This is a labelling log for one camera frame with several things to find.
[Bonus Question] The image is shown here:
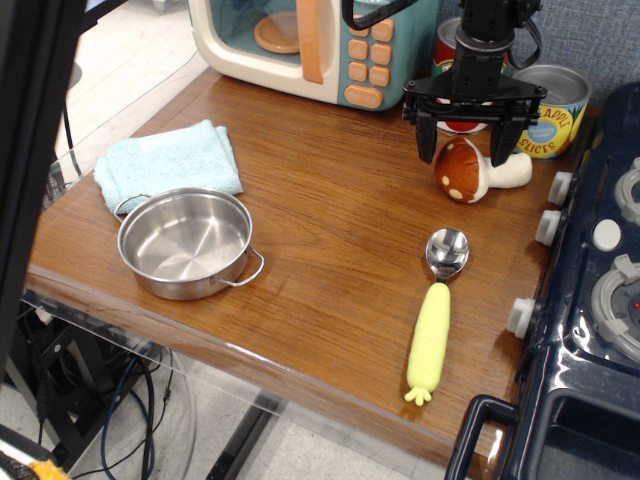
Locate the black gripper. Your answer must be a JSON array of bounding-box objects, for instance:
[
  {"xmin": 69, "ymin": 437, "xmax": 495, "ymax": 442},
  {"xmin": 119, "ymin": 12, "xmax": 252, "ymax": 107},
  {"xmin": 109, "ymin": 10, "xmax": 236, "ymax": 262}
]
[{"xmin": 402, "ymin": 29, "xmax": 547, "ymax": 167}]

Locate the plush brown white mushroom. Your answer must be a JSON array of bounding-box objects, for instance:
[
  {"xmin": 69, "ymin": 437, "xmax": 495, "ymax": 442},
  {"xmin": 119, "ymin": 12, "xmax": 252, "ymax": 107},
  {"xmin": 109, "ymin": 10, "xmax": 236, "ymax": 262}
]
[{"xmin": 434, "ymin": 138, "xmax": 533, "ymax": 204}]

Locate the tomato sauce can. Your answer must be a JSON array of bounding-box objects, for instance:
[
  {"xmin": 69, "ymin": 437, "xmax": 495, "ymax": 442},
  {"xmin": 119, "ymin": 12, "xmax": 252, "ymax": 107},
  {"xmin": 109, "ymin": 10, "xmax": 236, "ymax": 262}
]
[{"xmin": 431, "ymin": 16, "xmax": 487, "ymax": 134}]

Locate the pineapple slices can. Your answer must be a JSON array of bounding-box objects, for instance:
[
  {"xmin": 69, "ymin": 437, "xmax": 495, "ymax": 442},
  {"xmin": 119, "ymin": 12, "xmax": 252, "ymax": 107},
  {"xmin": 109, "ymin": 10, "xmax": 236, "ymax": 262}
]
[{"xmin": 514, "ymin": 64, "xmax": 592, "ymax": 159}]

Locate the toy microwave teal cream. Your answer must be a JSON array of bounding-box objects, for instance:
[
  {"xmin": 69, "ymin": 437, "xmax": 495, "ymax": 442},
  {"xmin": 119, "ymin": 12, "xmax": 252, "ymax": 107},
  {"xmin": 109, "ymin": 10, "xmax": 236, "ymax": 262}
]
[{"xmin": 188, "ymin": 1, "xmax": 439, "ymax": 111}]

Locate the orange plate in microwave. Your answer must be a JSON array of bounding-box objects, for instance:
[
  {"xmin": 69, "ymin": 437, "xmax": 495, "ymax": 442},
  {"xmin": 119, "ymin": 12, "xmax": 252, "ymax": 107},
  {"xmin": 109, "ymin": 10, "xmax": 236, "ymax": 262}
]
[{"xmin": 254, "ymin": 11, "xmax": 300, "ymax": 54}]

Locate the light blue folded cloth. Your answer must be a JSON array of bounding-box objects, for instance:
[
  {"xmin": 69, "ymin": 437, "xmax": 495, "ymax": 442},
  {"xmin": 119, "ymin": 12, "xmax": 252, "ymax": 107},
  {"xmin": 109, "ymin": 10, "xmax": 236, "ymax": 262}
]
[{"xmin": 94, "ymin": 120, "xmax": 243, "ymax": 214}]

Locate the dark blue toy stove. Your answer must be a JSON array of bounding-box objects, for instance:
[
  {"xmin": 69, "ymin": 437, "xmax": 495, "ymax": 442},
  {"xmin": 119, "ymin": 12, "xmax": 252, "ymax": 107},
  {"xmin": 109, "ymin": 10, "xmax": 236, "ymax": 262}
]
[{"xmin": 446, "ymin": 83, "xmax": 639, "ymax": 479}]

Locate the stainless steel pot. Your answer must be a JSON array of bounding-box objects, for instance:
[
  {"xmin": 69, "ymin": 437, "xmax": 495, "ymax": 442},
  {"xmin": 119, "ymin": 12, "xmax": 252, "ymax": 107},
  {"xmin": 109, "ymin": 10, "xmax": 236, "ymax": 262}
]
[{"xmin": 117, "ymin": 187, "xmax": 265, "ymax": 301}]

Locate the spoon with yellow handle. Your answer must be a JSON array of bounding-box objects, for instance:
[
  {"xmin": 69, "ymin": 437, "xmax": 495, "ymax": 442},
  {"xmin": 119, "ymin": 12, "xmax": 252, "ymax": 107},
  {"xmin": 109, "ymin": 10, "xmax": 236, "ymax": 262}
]
[{"xmin": 405, "ymin": 228, "xmax": 470, "ymax": 407}]

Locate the blue cable under table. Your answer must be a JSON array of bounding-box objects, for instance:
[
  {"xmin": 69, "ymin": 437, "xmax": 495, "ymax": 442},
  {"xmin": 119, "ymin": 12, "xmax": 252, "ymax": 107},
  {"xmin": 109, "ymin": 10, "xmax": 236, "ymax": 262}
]
[{"xmin": 99, "ymin": 349, "xmax": 156, "ymax": 480}]

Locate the black cable under table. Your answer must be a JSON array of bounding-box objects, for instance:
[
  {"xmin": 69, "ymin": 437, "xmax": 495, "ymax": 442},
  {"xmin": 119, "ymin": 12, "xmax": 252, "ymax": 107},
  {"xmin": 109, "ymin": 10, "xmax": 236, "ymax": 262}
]
[{"xmin": 69, "ymin": 344, "xmax": 176, "ymax": 480}]

